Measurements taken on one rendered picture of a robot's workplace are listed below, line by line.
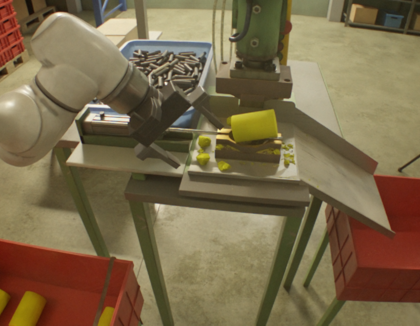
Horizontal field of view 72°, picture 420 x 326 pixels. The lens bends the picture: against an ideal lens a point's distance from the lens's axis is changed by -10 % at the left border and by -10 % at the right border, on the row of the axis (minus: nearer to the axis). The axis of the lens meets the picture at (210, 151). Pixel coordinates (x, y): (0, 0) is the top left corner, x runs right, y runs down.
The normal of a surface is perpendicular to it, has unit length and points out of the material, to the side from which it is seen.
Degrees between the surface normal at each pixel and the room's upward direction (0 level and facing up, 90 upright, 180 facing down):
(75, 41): 62
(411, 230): 0
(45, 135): 112
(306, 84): 0
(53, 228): 0
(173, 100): 90
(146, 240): 90
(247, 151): 90
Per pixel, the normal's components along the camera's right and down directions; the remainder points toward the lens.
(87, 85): 0.34, 0.66
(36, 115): 0.55, 0.03
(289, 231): -0.13, 0.63
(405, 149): 0.00, -0.77
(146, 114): -0.61, -0.47
